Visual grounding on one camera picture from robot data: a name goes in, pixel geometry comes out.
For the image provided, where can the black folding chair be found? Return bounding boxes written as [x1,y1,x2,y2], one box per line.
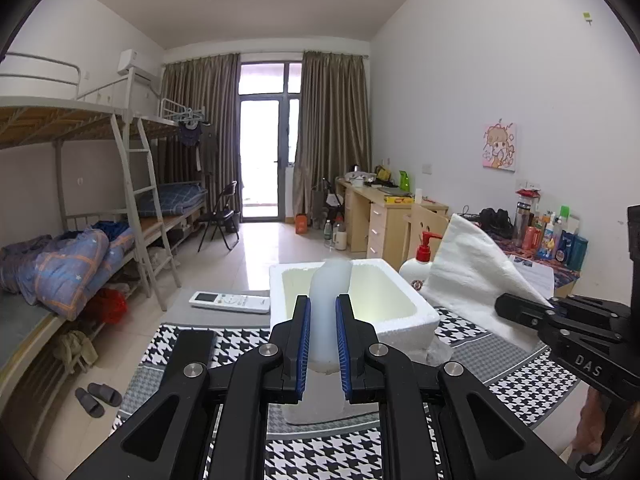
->
[197,181,241,253]

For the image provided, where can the dark grey slipper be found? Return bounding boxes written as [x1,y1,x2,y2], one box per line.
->
[87,382,122,407]
[75,387,106,418]

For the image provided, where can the dark hanging clothes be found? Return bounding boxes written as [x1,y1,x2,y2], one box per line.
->
[177,122,218,176]

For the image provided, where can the large white metal bunk bed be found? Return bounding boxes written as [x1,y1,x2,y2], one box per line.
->
[0,52,181,411]

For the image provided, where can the translucent soft tube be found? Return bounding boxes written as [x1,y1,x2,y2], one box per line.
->
[308,257,354,375]

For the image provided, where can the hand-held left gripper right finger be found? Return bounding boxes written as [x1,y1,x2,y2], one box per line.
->
[335,294,571,480]

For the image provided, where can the beige cloth bundle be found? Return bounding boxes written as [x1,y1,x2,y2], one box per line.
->
[52,330,98,373]

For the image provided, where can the pink cartoon wall poster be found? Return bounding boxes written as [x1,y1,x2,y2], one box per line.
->
[481,119,517,173]

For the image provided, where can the white towel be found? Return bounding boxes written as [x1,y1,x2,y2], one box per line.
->
[419,213,556,356]

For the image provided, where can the dark blue blanket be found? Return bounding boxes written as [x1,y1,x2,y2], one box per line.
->
[0,235,53,306]

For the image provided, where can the printed paper sheet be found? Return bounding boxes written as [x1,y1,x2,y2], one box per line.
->
[510,255,556,301]

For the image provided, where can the blue plaid quilt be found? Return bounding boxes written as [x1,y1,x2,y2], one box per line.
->
[32,227,136,318]

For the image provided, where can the row of toiletry bottles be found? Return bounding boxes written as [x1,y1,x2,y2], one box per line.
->
[512,187,591,266]

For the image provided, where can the desk with patterned cover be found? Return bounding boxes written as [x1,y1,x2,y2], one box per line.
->
[462,230,583,298]

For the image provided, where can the glass balcony door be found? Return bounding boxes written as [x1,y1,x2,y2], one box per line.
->
[238,60,302,222]

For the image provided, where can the houndstooth table cloth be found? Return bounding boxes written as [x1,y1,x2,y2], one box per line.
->
[112,307,583,480]

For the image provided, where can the white remote control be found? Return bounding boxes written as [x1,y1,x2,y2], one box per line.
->
[188,291,271,315]

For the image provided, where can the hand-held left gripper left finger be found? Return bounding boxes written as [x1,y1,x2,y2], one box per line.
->
[67,294,313,480]

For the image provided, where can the white foam box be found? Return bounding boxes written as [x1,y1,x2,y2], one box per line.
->
[269,259,441,427]

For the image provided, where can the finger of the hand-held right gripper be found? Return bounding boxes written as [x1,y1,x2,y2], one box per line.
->
[547,295,633,321]
[494,291,621,348]

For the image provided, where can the person's right hand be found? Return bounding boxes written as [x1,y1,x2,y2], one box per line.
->
[574,387,608,453]

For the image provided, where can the wooden chair with smiley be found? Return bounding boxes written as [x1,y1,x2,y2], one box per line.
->
[404,202,450,266]

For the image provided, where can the light wooden desk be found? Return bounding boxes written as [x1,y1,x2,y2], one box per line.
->
[335,177,450,256]

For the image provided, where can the white bunk bed ladder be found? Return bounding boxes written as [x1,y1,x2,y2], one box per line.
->
[111,112,176,311]

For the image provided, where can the white lotion pump bottle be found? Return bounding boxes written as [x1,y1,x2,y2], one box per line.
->
[398,230,446,293]

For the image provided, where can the brown curtain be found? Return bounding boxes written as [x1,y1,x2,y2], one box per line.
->
[292,51,373,218]
[161,53,242,221]

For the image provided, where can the white air conditioner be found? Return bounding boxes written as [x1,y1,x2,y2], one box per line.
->
[117,49,156,86]

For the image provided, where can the blue checked bedding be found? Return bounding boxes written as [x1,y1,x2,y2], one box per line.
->
[136,182,208,218]

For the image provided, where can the small white metal bunk bed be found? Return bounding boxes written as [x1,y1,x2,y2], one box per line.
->
[135,97,211,241]

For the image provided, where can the black headphones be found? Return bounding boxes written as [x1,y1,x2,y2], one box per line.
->
[479,207,513,233]

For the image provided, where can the red bag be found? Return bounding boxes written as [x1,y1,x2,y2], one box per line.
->
[87,287,128,326]

